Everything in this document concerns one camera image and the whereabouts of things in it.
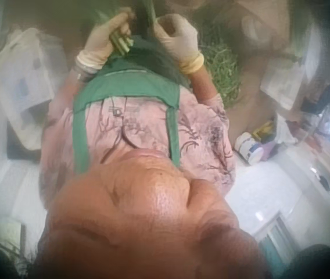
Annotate person's right hand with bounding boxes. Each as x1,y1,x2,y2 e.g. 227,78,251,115
152,13,205,75

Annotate bundle of cut green stalks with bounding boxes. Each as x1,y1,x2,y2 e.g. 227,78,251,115
94,0,135,55

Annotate yellow packet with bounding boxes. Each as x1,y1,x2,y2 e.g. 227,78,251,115
251,120,275,139

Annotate long green stalk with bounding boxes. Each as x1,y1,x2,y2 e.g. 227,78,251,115
145,0,159,27

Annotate silver bangles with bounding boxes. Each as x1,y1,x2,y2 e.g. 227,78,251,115
74,56,103,84

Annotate person's legs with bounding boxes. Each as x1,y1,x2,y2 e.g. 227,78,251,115
106,34,191,88

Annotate person's left hand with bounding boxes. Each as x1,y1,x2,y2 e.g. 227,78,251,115
77,11,134,70

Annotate brown sack cloth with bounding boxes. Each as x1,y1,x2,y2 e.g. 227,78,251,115
179,0,305,143

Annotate large white plastic bag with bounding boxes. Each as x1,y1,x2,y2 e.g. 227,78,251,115
0,27,69,151

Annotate white plastic jar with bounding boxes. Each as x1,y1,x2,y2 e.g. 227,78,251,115
234,131,265,166

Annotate small white plastic bag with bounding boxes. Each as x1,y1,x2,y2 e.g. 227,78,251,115
259,56,310,113

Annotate heap of green stalks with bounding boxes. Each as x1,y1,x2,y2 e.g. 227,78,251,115
192,16,243,110

